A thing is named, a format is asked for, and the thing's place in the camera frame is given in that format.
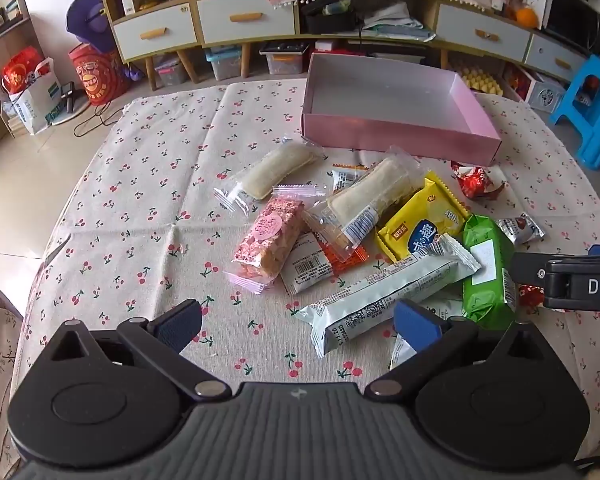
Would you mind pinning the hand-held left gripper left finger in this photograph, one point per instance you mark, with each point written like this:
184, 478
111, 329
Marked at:
177, 322

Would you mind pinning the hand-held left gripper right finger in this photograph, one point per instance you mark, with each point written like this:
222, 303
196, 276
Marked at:
415, 325

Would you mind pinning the small red candy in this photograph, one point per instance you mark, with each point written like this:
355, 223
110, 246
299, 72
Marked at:
530, 296

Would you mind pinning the green snack packet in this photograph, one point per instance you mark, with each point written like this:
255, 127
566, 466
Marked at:
490, 270

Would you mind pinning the small silver snack packet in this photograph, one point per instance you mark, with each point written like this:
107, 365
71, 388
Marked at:
522, 227

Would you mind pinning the long grey white packet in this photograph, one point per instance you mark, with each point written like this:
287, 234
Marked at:
380, 290

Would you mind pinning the orange snack packet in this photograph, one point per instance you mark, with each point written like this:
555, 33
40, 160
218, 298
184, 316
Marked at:
350, 257

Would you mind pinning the red snack packet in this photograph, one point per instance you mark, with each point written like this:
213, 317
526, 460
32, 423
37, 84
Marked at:
475, 182

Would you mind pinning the yellow snack packet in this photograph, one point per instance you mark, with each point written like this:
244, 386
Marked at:
420, 220

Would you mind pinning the pink snack bar packet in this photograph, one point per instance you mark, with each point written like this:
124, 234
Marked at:
270, 240

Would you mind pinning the white barcode snack packet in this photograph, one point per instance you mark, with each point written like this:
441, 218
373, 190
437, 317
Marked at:
305, 265

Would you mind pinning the clear rice cake packet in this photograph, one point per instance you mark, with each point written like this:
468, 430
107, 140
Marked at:
365, 195
275, 170

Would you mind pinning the small white orange packet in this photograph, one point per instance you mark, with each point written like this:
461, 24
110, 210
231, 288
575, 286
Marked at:
342, 177

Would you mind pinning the pink cardboard box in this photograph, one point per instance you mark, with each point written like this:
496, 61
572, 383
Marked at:
380, 95

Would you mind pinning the cherry print tablecloth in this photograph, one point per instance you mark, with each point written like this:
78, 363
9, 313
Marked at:
130, 185

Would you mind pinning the white printed crate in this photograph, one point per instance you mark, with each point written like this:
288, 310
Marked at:
545, 97

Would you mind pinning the blue plastic stool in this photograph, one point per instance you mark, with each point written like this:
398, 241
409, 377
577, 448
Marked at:
597, 67

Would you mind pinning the yellow egg tray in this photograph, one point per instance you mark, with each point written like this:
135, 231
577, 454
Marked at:
480, 82

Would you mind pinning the white cabinet drawer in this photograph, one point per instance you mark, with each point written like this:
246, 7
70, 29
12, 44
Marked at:
480, 32
155, 35
555, 57
245, 17

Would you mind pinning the black microwave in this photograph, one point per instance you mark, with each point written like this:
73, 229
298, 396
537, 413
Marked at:
575, 20

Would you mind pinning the orange fruit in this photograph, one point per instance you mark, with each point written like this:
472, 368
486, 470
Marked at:
526, 16

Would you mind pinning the small clear storage bin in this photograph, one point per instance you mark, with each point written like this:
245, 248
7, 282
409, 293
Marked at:
170, 72

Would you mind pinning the black handheld device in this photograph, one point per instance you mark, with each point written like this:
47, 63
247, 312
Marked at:
69, 96

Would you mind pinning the white shopping bag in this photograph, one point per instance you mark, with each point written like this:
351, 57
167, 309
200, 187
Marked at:
35, 105

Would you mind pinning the red printed bag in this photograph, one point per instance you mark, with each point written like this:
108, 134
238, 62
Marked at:
97, 75

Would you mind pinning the clear bin blue lid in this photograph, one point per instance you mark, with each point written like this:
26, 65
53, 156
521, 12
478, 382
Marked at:
225, 65

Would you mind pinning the clear bin black lid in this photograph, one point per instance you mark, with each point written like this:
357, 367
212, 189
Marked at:
285, 62

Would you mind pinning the red box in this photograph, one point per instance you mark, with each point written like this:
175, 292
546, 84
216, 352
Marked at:
330, 47

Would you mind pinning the red gift bag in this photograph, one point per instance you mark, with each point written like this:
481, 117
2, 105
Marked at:
17, 72

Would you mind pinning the black storage box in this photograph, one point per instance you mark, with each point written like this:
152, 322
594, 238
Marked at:
325, 22

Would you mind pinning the purple round object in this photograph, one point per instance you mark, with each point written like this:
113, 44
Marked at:
87, 17

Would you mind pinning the small white box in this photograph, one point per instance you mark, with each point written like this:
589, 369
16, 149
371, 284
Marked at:
130, 2

